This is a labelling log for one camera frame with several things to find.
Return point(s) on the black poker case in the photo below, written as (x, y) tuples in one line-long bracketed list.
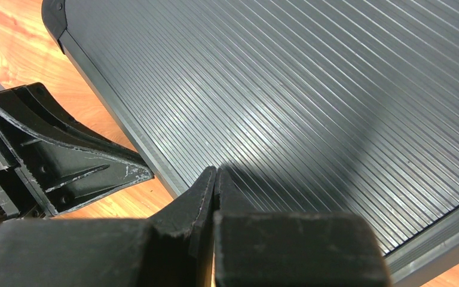
[(310, 105)]

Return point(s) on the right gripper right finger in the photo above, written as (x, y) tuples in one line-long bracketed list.
[(254, 248)]

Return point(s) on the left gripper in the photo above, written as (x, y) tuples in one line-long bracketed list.
[(51, 164)]

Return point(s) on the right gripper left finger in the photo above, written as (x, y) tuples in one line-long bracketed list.
[(171, 248)]

